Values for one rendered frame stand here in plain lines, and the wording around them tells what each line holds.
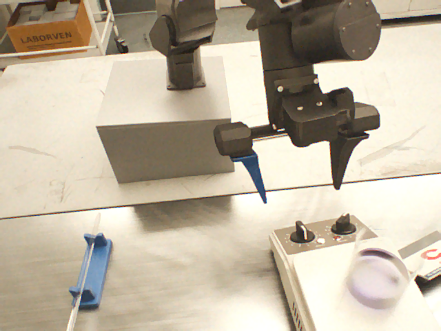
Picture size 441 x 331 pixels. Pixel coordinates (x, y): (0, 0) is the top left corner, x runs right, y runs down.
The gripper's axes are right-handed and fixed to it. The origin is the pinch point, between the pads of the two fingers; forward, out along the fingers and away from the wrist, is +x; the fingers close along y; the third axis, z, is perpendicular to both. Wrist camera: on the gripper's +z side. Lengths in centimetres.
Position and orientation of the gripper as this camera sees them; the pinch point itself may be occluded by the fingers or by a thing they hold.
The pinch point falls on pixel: (298, 169)
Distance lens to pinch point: 47.7
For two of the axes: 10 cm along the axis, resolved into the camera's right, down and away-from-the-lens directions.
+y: 9.8, -1.7, 0.8
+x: 1.5, 9.5, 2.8
